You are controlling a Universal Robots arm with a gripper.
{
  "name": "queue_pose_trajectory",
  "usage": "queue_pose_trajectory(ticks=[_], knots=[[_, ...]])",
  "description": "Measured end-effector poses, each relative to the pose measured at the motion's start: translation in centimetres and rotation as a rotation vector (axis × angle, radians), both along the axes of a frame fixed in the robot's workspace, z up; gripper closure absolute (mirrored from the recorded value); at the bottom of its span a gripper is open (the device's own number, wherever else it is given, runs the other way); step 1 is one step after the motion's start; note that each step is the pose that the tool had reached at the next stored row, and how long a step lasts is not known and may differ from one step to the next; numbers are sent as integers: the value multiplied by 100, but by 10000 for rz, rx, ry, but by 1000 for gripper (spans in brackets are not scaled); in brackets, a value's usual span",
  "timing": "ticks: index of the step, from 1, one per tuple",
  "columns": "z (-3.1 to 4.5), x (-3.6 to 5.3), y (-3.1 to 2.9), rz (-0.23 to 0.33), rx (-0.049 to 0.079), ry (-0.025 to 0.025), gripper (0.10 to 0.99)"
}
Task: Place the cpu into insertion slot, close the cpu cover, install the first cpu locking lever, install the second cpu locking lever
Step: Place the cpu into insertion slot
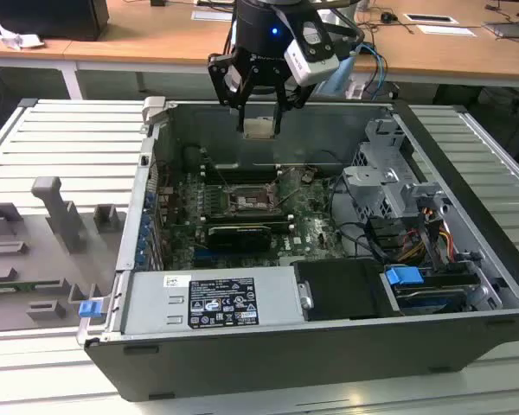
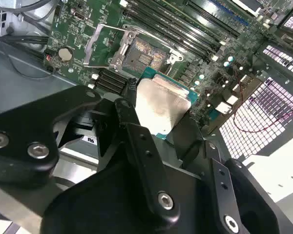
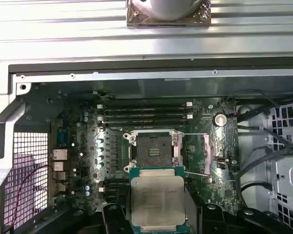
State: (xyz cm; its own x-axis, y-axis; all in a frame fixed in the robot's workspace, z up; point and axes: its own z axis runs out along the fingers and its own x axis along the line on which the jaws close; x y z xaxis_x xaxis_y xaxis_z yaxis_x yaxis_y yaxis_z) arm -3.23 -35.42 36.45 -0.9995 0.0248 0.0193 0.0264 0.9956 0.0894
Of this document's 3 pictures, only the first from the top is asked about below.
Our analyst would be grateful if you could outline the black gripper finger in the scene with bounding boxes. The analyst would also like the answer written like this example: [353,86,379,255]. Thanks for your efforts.
[207,50,255,133]
[272,64,315,135]

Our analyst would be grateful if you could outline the silver CPU plate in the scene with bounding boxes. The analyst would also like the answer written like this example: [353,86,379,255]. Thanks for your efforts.
[243,116,277,140]

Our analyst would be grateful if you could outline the CPU socket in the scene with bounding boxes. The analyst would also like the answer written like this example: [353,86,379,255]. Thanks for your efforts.
[227,183,283,215]

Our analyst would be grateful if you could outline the wooden desk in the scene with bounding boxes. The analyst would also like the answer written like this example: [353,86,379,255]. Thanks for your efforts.
[0,34,77,100]
[62,0,519,103]

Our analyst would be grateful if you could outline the metal disk bay cage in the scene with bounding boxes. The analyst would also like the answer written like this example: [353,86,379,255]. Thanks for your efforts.
[341,118,449,226]

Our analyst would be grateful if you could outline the black RAM stick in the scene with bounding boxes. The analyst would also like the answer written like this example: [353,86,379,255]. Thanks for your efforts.
[202,211,293,227]

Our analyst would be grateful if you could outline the green motherboard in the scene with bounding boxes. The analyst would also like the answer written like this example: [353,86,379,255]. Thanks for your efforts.
[155,166,356,271]

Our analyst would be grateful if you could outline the black graphics card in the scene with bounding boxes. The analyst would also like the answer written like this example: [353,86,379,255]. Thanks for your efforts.
[207,224,272,254]

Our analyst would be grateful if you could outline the silver shroud latch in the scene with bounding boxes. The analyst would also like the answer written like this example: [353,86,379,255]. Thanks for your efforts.
[297,280,315,310]

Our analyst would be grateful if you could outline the black box on desk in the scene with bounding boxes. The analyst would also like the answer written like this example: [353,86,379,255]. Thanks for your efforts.
[0,0,110,42]

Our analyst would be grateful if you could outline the blue disk carrier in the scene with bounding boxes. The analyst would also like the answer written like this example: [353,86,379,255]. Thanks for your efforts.
[383,266,423,286]

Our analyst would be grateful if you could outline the crumpled white paper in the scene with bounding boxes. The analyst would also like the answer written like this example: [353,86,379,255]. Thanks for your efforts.
[0,23,45,51]

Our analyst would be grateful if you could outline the grey power supply unit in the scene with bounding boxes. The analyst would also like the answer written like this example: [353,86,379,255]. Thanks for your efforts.
[123,265,308,336]

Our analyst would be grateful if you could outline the grey parts rack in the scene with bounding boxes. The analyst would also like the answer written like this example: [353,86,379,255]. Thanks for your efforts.
[0,176,129,334]

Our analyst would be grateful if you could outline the blue case latch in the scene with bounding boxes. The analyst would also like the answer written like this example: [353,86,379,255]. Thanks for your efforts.
[80,300,103,319]

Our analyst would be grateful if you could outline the black open PC case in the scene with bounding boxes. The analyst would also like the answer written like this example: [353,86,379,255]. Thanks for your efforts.
[76,95,519,403]

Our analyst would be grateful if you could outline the green RAM stick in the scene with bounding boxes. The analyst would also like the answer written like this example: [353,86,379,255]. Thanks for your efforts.
[0,280,62,292]

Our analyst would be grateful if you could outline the white desk cable grommet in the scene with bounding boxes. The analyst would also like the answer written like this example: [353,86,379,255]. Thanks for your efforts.
[191,9,234,22]
[404,12,455,25]

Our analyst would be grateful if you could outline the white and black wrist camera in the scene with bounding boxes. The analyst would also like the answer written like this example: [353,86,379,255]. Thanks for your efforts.
[284,19,341,87]

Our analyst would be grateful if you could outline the grey case handle latch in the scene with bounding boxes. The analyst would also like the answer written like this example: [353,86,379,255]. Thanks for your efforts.
[141,95,168,126]

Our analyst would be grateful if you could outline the blue cable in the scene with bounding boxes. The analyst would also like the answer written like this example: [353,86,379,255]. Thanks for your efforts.
[357,41,389,101]

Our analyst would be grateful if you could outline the black internal cable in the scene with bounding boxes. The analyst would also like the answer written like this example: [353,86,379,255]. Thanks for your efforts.
[327,172,388,263]

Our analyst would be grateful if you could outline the red yellow orange wires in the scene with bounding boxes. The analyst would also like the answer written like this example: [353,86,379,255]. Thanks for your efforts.
[397,227,456,263]

